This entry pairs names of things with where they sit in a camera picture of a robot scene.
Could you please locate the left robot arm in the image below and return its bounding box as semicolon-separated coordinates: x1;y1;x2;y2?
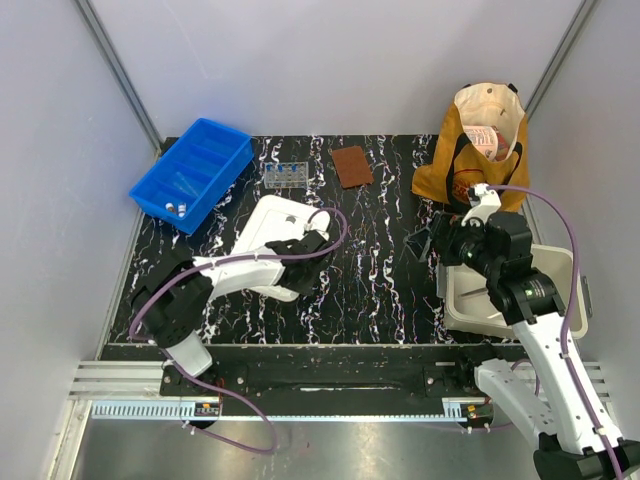
129;230;329;396

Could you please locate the blue divided plastic bin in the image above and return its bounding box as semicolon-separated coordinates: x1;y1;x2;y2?
129;118;254;234

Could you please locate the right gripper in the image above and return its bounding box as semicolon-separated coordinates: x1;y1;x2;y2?
403;211;501;279

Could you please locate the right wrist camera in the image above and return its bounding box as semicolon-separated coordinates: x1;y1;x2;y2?
461;183;501;227

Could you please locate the yellow tote bag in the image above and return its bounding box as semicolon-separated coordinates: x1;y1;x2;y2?
411;82;530;213

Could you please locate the package in tote bag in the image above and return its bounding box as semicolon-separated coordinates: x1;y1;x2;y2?
463;125;509;162

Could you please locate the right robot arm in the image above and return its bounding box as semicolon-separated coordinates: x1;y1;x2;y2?
404;212;639;479

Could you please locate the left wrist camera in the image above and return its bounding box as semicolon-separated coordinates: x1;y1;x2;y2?
304;222;330;241

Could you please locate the white rectangular lid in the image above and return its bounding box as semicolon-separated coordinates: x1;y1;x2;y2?
222;194;332;303

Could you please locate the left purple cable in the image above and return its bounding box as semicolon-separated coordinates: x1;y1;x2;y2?
128;206;349;455

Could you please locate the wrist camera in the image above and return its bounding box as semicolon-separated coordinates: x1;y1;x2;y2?
461;183;501;227
304;222;330;241

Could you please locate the clear plastic pipette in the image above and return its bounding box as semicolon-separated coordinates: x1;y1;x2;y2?
172;172;200;198

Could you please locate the beige plastic tub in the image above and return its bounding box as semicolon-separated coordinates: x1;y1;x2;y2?
438;244;573;339

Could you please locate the brown scouring pad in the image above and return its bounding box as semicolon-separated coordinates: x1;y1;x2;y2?
332;146;374;189

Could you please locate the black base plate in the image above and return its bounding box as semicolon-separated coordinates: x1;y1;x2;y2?
159;343;516;416

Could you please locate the clear test tube rack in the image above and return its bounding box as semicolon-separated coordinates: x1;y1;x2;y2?
263;162;309;189

